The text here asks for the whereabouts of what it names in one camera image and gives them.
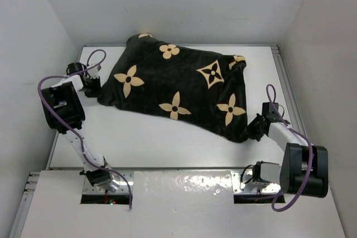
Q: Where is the black floral pillowcase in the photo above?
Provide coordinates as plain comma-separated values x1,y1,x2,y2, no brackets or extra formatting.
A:
98,33,248,143

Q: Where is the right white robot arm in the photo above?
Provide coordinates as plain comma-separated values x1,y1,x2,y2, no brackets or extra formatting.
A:
246,102,329,198

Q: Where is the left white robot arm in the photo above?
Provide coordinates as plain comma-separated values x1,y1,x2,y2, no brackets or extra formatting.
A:
40,62,113,191

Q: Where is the white front cover board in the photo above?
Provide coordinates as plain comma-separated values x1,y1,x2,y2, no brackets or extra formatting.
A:
21,171,345,237

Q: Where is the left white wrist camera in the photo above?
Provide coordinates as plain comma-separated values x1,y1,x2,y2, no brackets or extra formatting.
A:
85,65,101,79

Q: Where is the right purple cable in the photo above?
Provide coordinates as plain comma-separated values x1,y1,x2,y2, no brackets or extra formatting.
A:
242,83,316,212

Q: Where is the purple cable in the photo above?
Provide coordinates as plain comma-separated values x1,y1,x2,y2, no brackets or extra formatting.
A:
242,83,316,212
37,49,133,210

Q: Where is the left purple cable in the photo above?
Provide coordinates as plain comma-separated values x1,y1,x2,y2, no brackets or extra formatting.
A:
37,49,133,210

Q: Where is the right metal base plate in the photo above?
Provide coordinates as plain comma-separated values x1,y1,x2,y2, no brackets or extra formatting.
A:
231,168,281,195

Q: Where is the metal base plate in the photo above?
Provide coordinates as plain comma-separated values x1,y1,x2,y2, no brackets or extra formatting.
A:
81,170,133,196
231,168,281,195

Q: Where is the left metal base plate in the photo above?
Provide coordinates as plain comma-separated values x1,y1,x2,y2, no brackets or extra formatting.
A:
81,170,133,196

